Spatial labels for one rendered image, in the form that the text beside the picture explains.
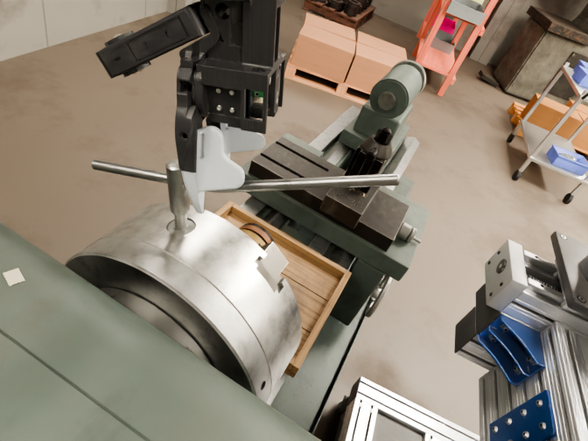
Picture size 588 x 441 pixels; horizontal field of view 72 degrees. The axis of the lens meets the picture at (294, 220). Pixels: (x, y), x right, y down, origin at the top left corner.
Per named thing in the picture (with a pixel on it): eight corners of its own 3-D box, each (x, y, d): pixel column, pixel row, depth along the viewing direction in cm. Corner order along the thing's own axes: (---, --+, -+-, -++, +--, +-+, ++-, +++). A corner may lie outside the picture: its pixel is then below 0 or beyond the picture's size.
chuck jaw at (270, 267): (219, 314, 57) (274, 296, 50) (197, 287, 56) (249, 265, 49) (258, 268, 66) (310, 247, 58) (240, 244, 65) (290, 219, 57)
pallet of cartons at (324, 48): (395, 87, 458) (413, 51, 430) (392, 120, 391) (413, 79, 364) (295, 47, 456) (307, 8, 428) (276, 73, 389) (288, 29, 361)
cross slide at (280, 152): (386, 252, 104) (394, 241, 101) (248, 172, 111) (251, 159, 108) (402, 217, 117) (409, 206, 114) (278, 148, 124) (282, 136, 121)
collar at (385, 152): (386, 164, 97) (392, 154, 95) (357, 149, 98) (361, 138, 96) (395, 151, 103) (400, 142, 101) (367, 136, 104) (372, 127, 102)
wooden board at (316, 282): (293, 378, 78) (298, 368, 76) (147, 282, 84) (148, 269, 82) (346, 283, 100) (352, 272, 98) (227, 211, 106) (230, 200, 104)
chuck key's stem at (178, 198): (171, 248, 49) (161, 166, 43) (178, 237, 51) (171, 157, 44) (187, 251, 49) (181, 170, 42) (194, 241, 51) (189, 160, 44)
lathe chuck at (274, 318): (265, 445, 59) (278, 300, 40) (105, 353, 69) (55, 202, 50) (292, 395, 66) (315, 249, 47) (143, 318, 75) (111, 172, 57)
